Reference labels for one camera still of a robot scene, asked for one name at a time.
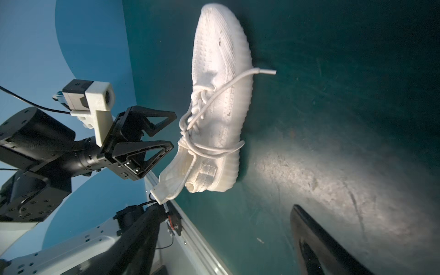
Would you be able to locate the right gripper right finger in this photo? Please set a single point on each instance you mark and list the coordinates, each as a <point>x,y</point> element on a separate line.
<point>317,251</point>

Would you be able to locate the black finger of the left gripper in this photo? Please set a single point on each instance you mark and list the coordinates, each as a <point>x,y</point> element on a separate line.
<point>129,127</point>

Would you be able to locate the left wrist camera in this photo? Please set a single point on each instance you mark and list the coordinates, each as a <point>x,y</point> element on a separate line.
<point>91,102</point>

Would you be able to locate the white sneaker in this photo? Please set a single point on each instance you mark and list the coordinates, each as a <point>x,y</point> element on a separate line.
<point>208,150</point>

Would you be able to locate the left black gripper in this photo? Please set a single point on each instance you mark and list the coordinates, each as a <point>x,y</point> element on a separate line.
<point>47,156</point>

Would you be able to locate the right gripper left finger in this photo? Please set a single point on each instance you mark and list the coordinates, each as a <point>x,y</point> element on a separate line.
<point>133,252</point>

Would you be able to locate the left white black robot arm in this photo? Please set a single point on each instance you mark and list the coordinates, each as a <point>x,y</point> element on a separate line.
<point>58,259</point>

